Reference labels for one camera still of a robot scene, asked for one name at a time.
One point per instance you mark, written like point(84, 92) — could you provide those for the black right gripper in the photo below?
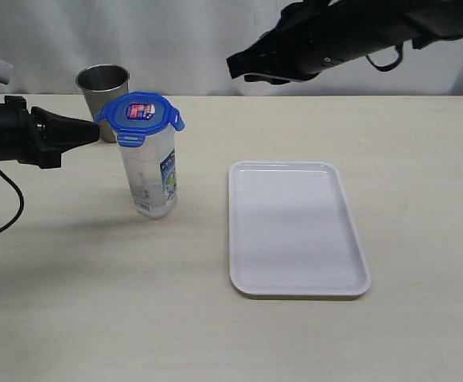
point(309, 38)

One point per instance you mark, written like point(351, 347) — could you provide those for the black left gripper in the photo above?
point(43, 136)

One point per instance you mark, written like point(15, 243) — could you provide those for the stainless steel cup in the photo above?
point(101, 84)

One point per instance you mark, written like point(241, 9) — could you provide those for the blue container lid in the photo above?
point(136, 116)

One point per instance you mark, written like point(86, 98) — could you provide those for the clear plastic container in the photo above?
point(150, 165)

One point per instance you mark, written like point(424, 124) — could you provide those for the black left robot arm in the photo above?
point(8, 151)

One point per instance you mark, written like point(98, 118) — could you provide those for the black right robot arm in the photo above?
point(385, 24)

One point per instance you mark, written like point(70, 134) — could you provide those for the white rectangular tray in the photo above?
point(292, 234)

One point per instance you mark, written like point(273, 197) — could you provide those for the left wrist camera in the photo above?
point(6, 72)

